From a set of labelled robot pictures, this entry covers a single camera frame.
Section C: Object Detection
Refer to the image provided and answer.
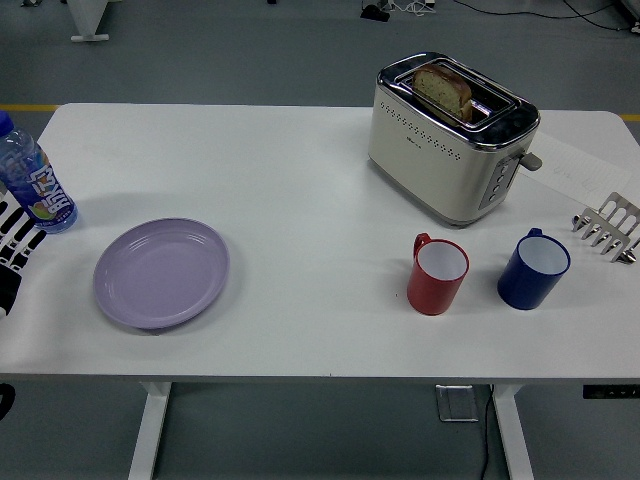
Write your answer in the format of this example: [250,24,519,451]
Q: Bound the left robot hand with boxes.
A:
[0,192,50,321]

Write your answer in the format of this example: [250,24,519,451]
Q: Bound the purple plate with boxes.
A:
[92,217,231,330]

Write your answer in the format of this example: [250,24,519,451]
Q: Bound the blue drink bottle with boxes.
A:
[0,110,79,236]

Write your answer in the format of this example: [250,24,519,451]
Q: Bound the white furniture base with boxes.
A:
[67,0,111,43]

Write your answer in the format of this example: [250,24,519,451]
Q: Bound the red mug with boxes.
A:
[406,232,471,317]

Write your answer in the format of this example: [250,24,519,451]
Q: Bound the cream and chrome toaster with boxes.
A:
[367,50,544,229]

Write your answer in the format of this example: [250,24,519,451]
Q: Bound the slice of bread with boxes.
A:
[411,62,474,122]

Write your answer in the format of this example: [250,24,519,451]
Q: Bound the blue mug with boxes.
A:
[496,227,572,311]

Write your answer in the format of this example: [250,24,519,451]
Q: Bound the white paper sheet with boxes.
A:
[522,130,632,206]

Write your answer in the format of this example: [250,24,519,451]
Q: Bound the silver metal cutlery rack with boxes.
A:
[571,191,640,265]

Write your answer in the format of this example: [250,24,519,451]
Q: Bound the black table control panel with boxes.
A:
[582,384,640,400]

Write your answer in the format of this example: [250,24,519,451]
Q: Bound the white tangled cables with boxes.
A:
[389,0,437,16]

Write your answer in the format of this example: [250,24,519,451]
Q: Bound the clear plastic bracket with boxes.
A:
[434,383,480,424]

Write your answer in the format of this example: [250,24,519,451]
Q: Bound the black power cable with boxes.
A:
[478,383,496,480]

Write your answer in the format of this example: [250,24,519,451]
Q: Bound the black floor cable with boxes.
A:
[452,0,640,34]

